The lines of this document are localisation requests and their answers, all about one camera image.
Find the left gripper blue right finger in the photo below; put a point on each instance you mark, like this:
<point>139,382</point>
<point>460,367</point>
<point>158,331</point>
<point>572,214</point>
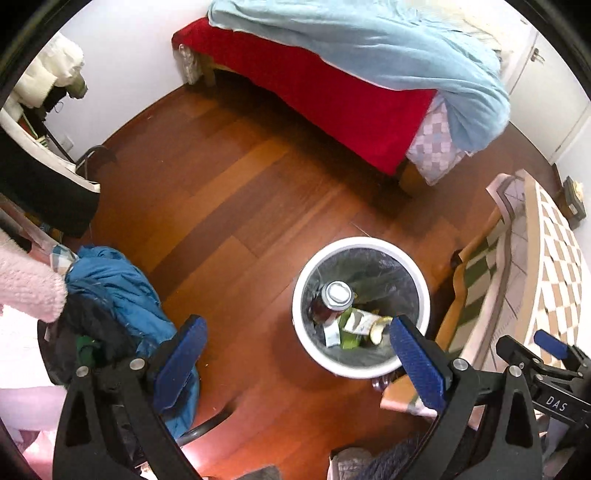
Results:
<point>424,362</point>

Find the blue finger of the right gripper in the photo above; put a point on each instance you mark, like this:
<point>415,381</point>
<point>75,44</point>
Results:
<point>551,345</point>

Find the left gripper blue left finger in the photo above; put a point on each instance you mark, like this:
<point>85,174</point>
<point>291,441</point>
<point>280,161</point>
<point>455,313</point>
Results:
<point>172,363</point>

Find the green white milk carton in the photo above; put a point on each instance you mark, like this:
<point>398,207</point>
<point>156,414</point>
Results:
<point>355,328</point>

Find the red cola can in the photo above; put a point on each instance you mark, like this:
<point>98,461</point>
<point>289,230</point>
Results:
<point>332,299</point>

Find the white round trash bin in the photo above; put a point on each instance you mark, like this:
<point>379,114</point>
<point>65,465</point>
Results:
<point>384,280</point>

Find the checkered tablecloth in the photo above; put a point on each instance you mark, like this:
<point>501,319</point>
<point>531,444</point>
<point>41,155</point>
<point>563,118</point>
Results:
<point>526,272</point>

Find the blue clothing pile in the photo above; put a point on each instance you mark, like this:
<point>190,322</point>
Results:
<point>106,278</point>

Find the tissue box on stool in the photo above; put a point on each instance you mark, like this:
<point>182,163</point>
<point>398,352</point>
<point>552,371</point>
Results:
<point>570,202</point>

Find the pink knit sleeve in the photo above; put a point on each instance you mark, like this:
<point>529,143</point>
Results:
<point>28,285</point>

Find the checkered pillow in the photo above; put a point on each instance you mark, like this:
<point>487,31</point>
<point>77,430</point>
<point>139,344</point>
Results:
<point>433,151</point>

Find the white door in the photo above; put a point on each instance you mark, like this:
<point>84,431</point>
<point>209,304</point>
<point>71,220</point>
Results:
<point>548,104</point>

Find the red bed sheet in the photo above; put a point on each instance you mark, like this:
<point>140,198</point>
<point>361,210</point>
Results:
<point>377,124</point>

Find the light blue duvet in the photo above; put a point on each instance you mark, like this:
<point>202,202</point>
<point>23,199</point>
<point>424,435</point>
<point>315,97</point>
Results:
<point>392,45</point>

